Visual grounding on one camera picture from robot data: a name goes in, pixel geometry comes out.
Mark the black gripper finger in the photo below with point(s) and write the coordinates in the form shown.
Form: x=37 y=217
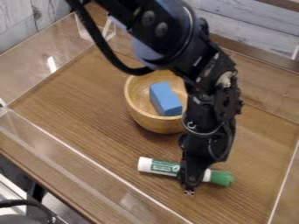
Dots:
x=194 y=162

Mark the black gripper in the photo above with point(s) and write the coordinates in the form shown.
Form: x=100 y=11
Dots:
x=213 y=104

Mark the green Expo marker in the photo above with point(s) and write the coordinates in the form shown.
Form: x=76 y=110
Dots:
x=156 y=166

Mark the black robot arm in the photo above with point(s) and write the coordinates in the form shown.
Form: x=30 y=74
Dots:
x=170 y=41

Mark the brown wooden bowl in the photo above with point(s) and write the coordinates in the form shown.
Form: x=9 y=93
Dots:
x=141 y=109

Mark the blue foam block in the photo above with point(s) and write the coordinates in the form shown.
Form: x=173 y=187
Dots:
x=164 y=100

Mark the clear acrylic corner bracket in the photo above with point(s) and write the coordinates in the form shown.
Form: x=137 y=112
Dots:
x=105 y=26

